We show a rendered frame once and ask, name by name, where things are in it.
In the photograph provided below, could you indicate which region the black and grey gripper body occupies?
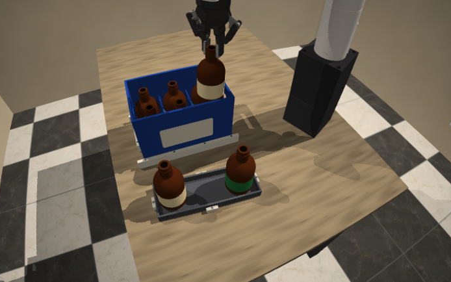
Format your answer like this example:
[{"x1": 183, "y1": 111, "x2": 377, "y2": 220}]
[{"x1": 196, "y1": 0, "x2": 231, "y2": 29}]

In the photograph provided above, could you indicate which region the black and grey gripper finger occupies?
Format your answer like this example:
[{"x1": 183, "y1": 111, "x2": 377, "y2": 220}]
[
  {"x1": 212, "y1": 15, "x2": 242, "y2": 58},
  {"x1": 186, "y1": 10, "x2": 211, "y2": 55}
]

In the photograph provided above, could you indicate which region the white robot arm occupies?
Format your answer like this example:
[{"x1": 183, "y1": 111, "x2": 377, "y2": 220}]
[{"x1": 314, "y1": 0, "x2": 365, "y2": 61}]

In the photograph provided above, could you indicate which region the blue plastic crate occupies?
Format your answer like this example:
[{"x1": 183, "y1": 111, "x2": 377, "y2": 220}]
[{"x1": 124, "y1": 65, "x2": 233, "y2": 159}]

